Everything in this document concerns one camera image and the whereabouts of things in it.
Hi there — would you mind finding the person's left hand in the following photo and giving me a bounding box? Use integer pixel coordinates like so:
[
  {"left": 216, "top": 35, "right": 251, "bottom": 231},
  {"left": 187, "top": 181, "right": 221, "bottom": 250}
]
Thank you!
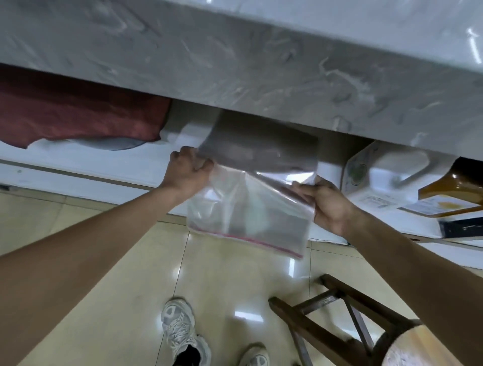
[{"left": 158, "top": 146, "right": 215, "bottom": 204}]

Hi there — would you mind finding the white plastic jug with handle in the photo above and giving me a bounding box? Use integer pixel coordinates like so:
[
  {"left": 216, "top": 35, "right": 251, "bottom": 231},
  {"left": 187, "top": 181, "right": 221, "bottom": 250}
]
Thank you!
[{"left": 369, "top": 145, "right": 458, "bottom": 205}]

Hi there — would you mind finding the dark red cloth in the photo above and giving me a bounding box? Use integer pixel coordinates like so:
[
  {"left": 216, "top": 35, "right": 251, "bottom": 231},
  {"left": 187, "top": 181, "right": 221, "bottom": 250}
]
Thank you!
[{"left": 0, "top": 64, "right": 173, "bottom": 150}]

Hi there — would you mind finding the person's right white sneaker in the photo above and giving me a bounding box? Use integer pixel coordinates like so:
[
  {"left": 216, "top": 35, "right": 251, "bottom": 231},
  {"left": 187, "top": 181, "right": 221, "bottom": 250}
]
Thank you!
[{"left": 238, "top": 342, "right": 271, "bottom": 366}]

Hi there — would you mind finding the black flat box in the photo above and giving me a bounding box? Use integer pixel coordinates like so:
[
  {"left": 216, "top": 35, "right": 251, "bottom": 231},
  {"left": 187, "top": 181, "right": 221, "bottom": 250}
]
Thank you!
[{"left": 438, "top": 216, "right": 483, "bottom": 240}]

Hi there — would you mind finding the brown wooden stool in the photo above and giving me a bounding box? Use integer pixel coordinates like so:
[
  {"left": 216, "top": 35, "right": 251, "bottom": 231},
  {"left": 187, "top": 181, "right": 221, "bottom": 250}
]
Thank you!
[{"left": 268, "top": 274, "right": 465, "bottom": 366}]

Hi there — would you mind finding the amber liquid bottle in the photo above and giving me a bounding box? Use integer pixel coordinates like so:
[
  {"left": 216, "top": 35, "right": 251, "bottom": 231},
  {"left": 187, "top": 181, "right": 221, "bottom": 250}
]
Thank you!
[{"left": 417, "top": 156, "right": 483, "bottom": 220}]

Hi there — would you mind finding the person's right forearm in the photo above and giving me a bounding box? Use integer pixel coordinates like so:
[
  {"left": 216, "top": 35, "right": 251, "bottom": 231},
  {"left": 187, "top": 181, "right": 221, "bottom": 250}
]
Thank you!
[{"left": 343, "top": 211, "right": 483, "bottom": 366}]

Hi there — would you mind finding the person's white sneaker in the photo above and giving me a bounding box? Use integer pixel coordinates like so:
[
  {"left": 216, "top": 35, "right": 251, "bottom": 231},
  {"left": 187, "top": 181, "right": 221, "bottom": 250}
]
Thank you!
[
  {"left": 161, "top": 297, "right": 212, "bottom": 366},
  {"left": 238, "top": 342, "right": 271, "bottom": 366}
]

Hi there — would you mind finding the person's left forearm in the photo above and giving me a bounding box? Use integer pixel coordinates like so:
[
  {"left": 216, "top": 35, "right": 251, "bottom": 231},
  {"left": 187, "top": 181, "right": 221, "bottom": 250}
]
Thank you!
[{"left": 0, "top": 184, "right": 183, "bottom": 366}]

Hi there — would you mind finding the clear plastic zip bag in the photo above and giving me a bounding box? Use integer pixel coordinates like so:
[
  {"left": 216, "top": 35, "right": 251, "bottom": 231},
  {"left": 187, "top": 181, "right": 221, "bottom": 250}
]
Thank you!
[{"left": 186, "top": 109, "right": 320, "bottom": 260}]

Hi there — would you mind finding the person's left white sneaker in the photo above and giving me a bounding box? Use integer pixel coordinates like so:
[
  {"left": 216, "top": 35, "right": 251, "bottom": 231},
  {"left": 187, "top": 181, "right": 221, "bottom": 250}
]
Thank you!
[{"left": 161, "top": 297, "right": 212, "bottom": 366}]

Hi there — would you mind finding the white carton with green print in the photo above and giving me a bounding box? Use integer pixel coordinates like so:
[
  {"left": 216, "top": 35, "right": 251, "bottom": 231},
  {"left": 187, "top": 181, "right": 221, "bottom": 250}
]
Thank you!
[{"left": 341, "top": 140, "right": 382, "bottom": 194}]

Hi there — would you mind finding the person's right hand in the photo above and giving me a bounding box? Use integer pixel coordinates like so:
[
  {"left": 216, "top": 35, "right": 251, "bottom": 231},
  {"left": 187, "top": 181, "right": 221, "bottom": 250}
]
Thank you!
[{"left": 290, "top": 176, "right": 366, "bottom": 240}]

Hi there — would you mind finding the grey round cushion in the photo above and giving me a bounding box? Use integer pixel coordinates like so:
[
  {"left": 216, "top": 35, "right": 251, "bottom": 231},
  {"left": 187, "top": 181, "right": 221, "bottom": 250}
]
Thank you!
[{"left": 66, "top": 136, "right": 147, "bottom": 151}]

